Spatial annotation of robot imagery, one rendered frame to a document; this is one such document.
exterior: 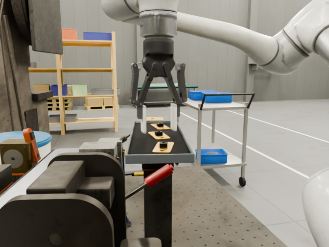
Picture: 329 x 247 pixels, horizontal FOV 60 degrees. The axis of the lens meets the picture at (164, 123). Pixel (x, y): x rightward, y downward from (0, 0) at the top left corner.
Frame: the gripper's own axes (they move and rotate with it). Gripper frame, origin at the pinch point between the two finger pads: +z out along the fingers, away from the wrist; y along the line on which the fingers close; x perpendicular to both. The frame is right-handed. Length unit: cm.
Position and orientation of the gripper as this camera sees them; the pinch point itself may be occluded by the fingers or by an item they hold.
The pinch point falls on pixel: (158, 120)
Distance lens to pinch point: 73.4
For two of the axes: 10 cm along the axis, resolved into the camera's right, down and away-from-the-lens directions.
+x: 3.1, 1.8, -9.3
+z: 0.0, 9.8, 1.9
